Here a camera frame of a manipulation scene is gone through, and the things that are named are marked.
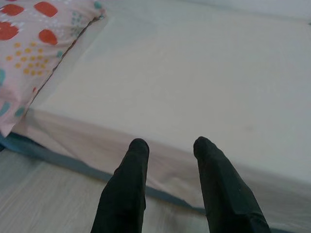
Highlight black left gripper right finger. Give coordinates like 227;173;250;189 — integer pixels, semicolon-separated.
193;136;272;233

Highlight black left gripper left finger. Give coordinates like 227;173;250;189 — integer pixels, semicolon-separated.
91;138;150;233

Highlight pink pillow orange spots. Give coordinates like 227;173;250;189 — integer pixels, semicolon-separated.
0;0;107;136

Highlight cream bed mattress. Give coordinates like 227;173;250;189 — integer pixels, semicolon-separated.
11;0;311;214

